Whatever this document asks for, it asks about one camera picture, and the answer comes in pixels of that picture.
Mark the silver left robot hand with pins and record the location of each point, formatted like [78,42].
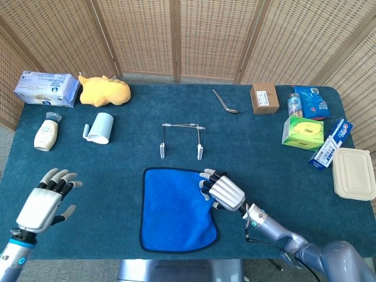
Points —
[36,208]

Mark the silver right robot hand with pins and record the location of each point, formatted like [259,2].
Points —
[226,191]

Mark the blue microfiber cloth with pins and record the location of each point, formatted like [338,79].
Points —
[173,211]

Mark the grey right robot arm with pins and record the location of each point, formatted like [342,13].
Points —
[293,241]

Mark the cream squeeze bottle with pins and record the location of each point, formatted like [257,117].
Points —
[45,133]

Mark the metal spoon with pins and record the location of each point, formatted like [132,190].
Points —
[232,110]

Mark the teal carpet table cover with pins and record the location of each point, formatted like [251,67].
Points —
[117,182]

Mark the grey robot torso base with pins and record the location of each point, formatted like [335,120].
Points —
[176,270]

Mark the green tissue box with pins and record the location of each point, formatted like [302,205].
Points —
[302,132]

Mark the brown cardboard box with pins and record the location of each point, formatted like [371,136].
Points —
[264,98]

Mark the light blue plastic mug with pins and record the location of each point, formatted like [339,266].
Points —
[101,126]

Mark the blue white toothpaste box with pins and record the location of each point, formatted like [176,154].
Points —
[329,147]

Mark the white lilac carton package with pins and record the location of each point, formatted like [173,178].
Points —
[44,88]

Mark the blue snack bag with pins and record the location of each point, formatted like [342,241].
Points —
[314,102]

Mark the beige lidded food container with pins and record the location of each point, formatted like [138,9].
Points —
[352,173]

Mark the yellow plush toy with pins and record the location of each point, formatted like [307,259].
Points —
[105,91]

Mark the woven wooden folding screen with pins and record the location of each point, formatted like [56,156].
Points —
[141,35]

